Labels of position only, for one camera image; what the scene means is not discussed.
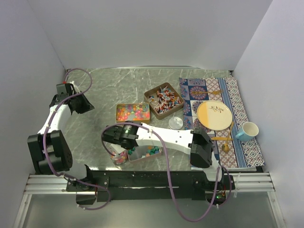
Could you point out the gold tin of gummy candies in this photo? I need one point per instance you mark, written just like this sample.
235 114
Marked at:
134 112

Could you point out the pink tin of star candies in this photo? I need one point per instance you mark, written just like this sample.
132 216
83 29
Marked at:
142 153

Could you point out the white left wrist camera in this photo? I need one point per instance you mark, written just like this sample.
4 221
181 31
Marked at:
75 88

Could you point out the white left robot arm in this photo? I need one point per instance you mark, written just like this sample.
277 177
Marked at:
68 99

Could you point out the light blue mug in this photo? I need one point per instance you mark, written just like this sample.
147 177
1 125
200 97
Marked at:
248 131

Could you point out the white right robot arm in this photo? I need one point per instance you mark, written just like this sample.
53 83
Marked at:
195 143

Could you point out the cream and orange plate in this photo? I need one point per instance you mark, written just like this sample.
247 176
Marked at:
214 115

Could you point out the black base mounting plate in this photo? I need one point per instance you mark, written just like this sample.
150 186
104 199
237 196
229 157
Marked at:
150 185

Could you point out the patterned blue cloth mat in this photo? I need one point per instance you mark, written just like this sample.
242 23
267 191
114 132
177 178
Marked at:
245 156

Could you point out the gold fork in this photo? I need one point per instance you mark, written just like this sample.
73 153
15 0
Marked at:
217 92

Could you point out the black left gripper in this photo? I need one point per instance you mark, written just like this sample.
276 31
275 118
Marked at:
87 105

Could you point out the aluminium frame rail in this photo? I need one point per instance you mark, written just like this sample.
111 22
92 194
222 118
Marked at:
50 184

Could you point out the clear glass jar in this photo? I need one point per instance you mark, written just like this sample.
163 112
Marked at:
119 161

